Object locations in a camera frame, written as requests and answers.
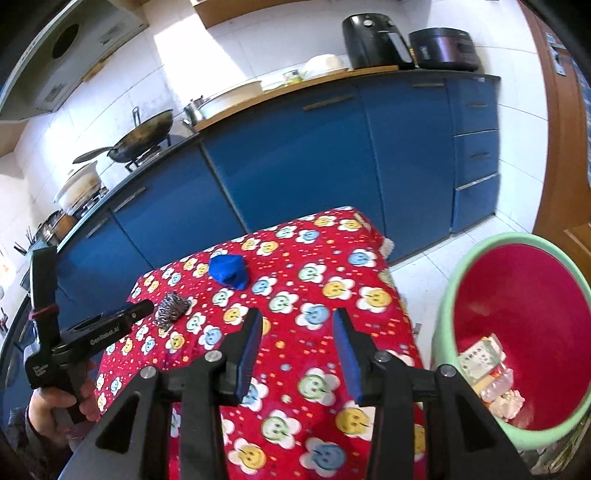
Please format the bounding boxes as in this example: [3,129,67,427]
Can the red smiley flower tablecloth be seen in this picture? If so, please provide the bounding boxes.
[96,206,422,479]

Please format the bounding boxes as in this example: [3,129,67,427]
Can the steel wool scrubber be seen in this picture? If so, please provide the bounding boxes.
[154,291,191,328]

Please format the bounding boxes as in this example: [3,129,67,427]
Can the cream paper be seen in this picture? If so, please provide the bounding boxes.
[488,390,525,422]

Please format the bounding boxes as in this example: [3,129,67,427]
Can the wooden door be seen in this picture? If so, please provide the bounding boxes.
[520,2,590,278]

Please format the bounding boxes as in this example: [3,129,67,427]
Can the white bowl on counter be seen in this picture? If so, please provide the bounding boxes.
[300,54,346,80]

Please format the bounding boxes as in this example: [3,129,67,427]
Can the steel pot far left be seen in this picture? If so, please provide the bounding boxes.
[34,210,78,245]

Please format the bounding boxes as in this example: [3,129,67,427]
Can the blue lower kitchen cabinets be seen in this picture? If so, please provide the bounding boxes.
[56,70,500,328]

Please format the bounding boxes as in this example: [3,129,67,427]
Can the black wok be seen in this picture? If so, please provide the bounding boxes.
[73,107,173,164]

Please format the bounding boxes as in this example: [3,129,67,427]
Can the light green medicine box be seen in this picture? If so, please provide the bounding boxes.
[458,334,506,385]

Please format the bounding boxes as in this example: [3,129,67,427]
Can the white pot with lid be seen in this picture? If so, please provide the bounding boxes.
[53,161,102,215]

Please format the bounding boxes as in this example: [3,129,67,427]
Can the person's left hand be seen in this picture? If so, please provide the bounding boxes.
[27,360,100,447]

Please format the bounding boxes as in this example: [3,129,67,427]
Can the range hood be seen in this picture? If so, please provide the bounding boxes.
[1,0,148,121]

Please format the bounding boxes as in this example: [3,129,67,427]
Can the blue cloth wad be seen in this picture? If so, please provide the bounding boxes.
[208,255,249,290]

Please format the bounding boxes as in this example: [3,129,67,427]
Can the dark rice cooker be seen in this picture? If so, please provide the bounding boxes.
[409,27,480,72]

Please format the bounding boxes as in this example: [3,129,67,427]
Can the black air fryer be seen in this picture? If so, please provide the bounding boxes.
[342,13,416,70]

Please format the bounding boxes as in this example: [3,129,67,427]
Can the red bin with green rim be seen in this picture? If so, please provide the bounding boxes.
[431,233,590,451]

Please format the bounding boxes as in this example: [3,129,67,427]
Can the large white basin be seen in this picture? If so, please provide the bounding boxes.
[198,81,263,119]

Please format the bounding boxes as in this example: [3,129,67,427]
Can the white plastic wrapper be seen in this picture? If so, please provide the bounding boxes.
[481,368,514,403]

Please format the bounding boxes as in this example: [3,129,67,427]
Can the steel kettle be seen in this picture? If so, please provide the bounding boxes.
[183,96,205,127]

